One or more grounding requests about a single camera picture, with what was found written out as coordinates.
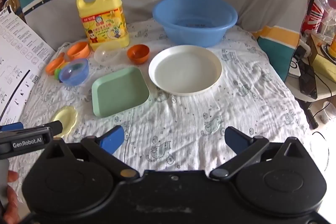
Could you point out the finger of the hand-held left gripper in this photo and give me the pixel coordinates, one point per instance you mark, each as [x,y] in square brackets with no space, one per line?
[56,128]
[11,126]

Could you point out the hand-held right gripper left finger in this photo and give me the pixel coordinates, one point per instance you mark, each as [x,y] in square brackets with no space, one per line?
[113,138]

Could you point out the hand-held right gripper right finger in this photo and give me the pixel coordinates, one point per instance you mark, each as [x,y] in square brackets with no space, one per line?
[236,140]

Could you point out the yellow scalloped small plate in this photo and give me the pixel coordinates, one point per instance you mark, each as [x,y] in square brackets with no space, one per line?
[67,116]

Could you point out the green square plate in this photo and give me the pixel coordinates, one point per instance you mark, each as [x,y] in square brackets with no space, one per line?
[118,92]

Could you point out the blue transparent bowl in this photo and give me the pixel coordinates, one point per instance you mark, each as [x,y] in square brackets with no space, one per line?
[77,77]

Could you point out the clear plastic bowl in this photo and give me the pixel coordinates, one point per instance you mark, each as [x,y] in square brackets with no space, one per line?
[107,54]

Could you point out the white round plate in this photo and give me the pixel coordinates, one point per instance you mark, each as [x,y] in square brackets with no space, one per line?
[183,71]

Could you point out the small orange bowl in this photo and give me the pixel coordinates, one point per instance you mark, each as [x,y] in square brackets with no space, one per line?
[138,54]

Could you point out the person's left hand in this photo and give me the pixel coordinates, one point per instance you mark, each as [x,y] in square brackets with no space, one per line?
[13,208]

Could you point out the white cat-print blanket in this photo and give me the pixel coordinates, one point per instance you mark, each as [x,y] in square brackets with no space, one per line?
[210,108]

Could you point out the light green toy vegetable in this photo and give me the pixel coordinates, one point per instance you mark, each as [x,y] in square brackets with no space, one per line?
[57,73]

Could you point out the white printed instruction sheet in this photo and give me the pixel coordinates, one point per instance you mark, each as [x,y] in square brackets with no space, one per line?
[18,56]

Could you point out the white side table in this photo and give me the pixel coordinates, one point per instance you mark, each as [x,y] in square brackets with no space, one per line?
[295,90]

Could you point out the orange plastic container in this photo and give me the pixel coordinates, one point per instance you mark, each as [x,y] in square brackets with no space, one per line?
[78,50]

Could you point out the white round charger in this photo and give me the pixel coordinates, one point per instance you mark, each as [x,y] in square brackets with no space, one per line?
[294,67]

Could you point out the black smartphone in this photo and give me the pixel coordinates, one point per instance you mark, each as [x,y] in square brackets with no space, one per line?
[307,79]

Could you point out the teal yellow striped cushion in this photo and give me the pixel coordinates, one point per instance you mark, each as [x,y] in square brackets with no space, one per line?
[278,43]

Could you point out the yellow detergent pump bottle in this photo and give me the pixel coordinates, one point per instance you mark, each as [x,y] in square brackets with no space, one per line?
[105,24]

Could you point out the yellow cardboard box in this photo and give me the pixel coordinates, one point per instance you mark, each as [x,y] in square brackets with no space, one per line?
[323,64]

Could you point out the blue plastic basin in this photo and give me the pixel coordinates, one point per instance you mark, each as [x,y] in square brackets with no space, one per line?
[194,29]

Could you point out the yellow orange bottle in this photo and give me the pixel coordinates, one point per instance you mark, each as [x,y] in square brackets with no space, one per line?
[333,45]

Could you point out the red printed bag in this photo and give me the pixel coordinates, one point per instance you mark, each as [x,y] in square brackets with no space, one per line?
[312,16]

